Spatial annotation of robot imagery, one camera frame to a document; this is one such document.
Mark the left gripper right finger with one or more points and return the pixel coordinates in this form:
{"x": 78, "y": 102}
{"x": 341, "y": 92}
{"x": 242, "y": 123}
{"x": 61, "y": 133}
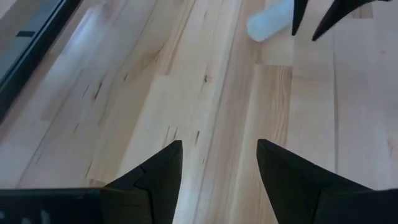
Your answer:
{"x": 304, "y": 193}

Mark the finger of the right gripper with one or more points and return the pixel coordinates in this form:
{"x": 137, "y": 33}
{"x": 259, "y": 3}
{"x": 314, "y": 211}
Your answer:
{"x": 299, "y": 14}
{"x": 339, "y": 12}

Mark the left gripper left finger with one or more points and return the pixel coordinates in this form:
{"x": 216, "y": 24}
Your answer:
{"x": 155, "y": 193}

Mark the small opaque white bottle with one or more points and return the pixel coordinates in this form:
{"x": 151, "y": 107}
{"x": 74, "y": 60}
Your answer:
{"x": 270, "y": 20}

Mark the black aluminium rig frame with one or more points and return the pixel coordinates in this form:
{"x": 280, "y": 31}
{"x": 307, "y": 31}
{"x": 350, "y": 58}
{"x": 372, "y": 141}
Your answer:
{"x": 31, "y": 59}

